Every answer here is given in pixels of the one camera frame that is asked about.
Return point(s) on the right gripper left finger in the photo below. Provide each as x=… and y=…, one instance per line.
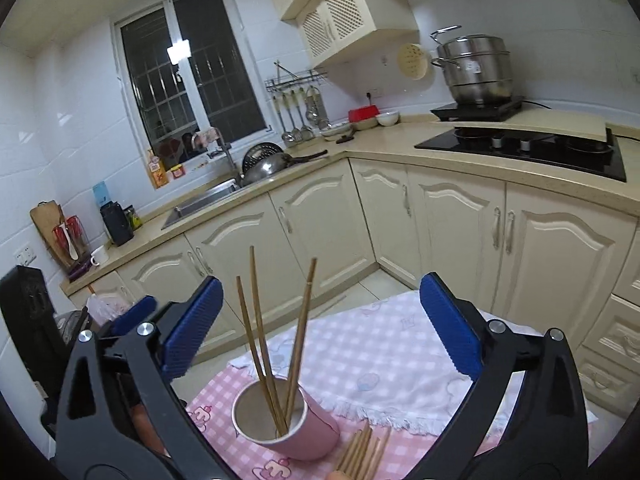
x=89, y=443

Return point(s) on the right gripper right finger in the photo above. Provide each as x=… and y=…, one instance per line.
x=524, y=416

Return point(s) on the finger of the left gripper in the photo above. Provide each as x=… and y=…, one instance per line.
x=134, y=316

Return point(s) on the wooden chopstick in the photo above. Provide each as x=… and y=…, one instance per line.
x=367, y=454
x=279, y=419
x=256, y=359
x=297, y=353
x=346, y=456
x=378, y=454

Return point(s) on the pink utensil cup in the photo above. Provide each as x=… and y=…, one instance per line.
x=312, y=431

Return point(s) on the person left hand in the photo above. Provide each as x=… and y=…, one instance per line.
x=145, y=430

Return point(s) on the person right hand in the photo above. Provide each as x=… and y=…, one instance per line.
x=337, y=475

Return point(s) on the plastic bag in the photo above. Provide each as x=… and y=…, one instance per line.
x=105, y=308

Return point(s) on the brown rice cooker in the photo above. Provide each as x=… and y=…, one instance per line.
x=72, y=323

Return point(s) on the white mug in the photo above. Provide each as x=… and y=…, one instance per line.
x=99, y=256

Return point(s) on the red utensil holder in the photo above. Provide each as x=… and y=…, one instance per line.
x=70, y=237

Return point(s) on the black electric kettle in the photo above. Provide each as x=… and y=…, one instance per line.
x=116, y=223

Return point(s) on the wooden cutting board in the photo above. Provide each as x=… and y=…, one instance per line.
x=46, y=217

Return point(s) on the orange bottle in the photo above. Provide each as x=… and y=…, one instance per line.
x=156, y=169

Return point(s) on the steel sink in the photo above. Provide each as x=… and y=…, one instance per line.
x=201, y=201

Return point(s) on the pink checkered tablecloth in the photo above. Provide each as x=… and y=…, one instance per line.
x=381, y=365

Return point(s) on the faucet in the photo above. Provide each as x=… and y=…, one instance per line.
x=212, y=141

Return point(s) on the window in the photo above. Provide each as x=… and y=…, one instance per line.
x=186, y=73

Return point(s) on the hanging utensil rack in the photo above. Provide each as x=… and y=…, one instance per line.
x=297, y=100

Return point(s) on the black gas stove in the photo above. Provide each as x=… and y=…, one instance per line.
x=601, y=158

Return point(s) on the red box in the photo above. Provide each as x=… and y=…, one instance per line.
x=363, y=113

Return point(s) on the white bowl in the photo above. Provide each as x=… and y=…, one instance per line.
x=388, y=119

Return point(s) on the induction cooker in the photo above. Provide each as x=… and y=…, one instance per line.
x=468, y=112

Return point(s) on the steel steamer pot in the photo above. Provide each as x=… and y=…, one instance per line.
x=477, y=68

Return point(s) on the round cream steamer tray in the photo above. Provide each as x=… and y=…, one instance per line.
x=413, y=61

